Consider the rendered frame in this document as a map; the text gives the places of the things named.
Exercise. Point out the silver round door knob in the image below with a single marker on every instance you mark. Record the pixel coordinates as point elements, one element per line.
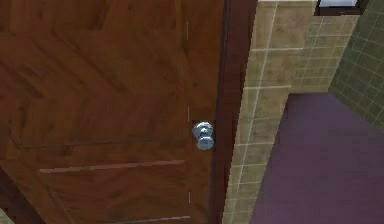
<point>203,135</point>

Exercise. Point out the brown wooden room door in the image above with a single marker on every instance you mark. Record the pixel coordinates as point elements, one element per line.
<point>100,83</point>

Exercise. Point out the black framed window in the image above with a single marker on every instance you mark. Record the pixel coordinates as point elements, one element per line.
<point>340,7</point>

